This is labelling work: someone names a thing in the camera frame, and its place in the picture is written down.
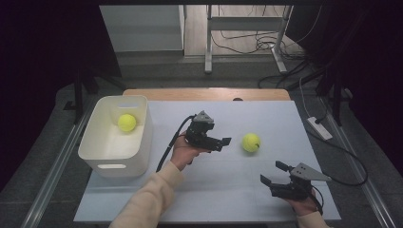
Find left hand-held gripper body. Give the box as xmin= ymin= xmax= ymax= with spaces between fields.
xmin=184 ymin=109 xmax=223 ymax=153

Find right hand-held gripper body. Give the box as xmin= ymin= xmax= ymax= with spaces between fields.
xmin=269 ymin=161 xmax=333 ymax=201

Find yellow tennis ball dark mark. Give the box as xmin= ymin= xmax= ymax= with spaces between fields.
xmin=240 ymin=132 xmax=262 ymax=154

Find plain yellow tennis ball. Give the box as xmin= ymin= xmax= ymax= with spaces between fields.
xmin=117 ymin=113 xmax=138 ymax=133

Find white plastic bin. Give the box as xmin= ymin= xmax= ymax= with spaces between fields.
xmin=77 ymin=94 xmax=154 ymax=179

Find person's left hand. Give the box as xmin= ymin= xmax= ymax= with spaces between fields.
xmin=169 ymin=131 xmax=203 ymax=172

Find person's right hand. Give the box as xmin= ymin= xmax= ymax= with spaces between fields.
xmin=286 ymin=189 xmax=321 ymax=218

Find white board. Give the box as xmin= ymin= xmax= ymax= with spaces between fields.
xmin=73 ymin=100 xmax=342 ymax=222

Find white power strip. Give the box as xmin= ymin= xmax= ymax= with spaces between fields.
xmin=306 ymin=116 xmax=334 ymax=142

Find black metal stand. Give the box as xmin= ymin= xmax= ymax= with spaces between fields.
xmin=63 ymin=63 xmax=127 ymax=124
xmin=317 ymin=63 xmax=353 ymax=127

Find white cabinet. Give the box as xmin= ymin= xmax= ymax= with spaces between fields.
xmin=99 ymin=4 xmax=186 ymax=53

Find black curtain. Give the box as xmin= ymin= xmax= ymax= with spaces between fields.
xmin=286 ymin=0 xmax=403 ymax=179
xmin=0 ymin=0 xmax=123 ymax=194

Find left hand-held gripper cable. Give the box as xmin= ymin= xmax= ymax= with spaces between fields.
xmin=155 ymin=114 xmax=196 ymax=174

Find hand-held gripper cable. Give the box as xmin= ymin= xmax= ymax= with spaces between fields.
xmin=155 ymin=114 xmax=196 ymax=174
xmin=308 ymin=184 xmax=325 ymax=217

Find right hand-held gripper cable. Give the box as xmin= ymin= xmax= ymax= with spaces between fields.
xmin=308 ymin=184 xmax=325 ymax=217

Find long black cable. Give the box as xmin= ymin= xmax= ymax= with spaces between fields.
xmin=305 ymin=129 xmax=370 ymax=187

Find grey metal rail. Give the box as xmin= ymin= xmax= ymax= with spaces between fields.
xmin=20 ymin=104 xmax=96 ymax=228
xmin=319 ymin=98 xmax=397 ymax=228

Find thick black floor cables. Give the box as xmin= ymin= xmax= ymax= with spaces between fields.
xmin=257 ymin=60 xmax=327 ymax=91

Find tangle of thin cables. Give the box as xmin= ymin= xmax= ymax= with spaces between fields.
xmin=210 ymin=29 xmax=305 ymax=60

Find white metal desk frame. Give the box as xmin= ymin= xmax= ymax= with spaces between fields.
xmin=203 ymin=4 xmax=294 ymax=75

